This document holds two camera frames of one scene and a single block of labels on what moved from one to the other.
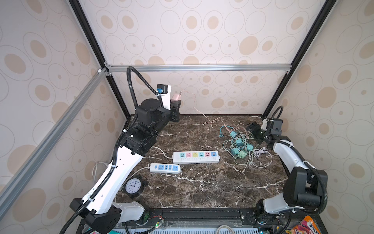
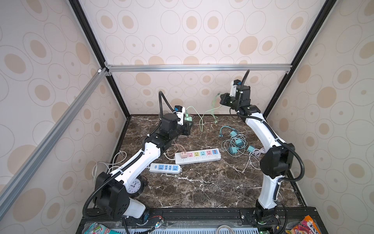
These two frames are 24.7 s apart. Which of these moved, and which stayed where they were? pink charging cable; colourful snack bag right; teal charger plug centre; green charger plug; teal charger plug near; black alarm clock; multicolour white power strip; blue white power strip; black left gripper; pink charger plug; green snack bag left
Moved: pink charger plug; pink charging cable; green charger plug; black left gripper
Stayed: multicolour white power strip; green snack bag left; teal charger plug centre; black alarm clock; colourful snack bag right; teal charger plug near; blue white power strip
